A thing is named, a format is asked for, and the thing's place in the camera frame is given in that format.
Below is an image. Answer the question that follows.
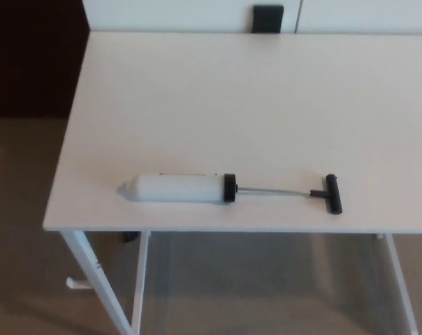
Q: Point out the white air pump black handle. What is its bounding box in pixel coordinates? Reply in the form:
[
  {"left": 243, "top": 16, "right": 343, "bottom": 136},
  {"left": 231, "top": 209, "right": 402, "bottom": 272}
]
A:
[{"left": 115, "top": 172, "right": 344, "bottom": 215}]

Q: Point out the white hook on desk leg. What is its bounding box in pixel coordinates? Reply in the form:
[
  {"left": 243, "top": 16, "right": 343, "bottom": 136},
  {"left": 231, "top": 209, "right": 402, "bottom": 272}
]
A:
[{"left": 66, "top": 277, "right": 92, "bottom": 291}]

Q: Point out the white cabinet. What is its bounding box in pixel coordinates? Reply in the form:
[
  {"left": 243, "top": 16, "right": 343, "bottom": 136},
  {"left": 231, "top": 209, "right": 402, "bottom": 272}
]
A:
[{"left": 82, "top": 0, "right": 422, "bottom": 36}]

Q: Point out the white desk with metal frame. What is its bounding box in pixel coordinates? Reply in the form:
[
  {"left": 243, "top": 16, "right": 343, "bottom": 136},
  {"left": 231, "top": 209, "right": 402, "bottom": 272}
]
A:
[{"left": 43, "top": 31, "right": 422, "bottom": 335}]

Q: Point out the black rectangular cabinet handle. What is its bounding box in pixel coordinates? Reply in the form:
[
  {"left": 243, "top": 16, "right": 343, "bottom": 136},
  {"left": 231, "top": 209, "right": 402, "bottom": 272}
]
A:
[{"left": 252, "top": 4, "right": 285, "bottom": 34}]

